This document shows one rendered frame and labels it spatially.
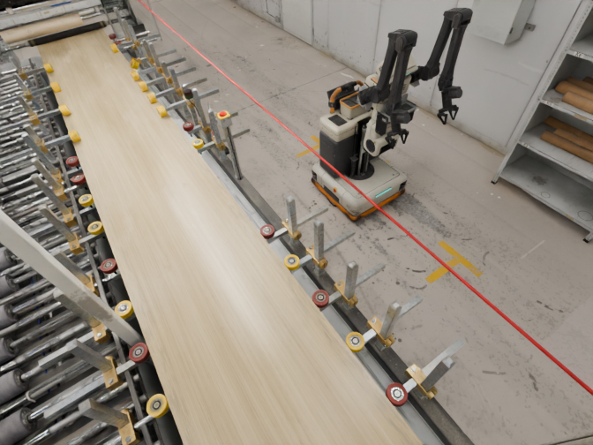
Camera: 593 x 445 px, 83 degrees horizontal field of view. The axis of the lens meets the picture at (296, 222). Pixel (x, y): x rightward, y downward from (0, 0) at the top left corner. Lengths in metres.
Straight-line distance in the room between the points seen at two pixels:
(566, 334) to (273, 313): 2.11
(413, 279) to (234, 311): 1.60
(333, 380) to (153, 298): 0.93
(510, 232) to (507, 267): 0.38
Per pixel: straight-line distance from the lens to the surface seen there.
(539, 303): 3.06
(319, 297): 1.60
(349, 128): 2.73
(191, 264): 1.83
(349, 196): 2.88
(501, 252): 3.20
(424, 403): 1.73
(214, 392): 1.53
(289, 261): 1.71
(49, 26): 5.01
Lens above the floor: 2.34
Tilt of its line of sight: 50 degrees down
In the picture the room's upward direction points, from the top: 5 degrees counter-clockwise
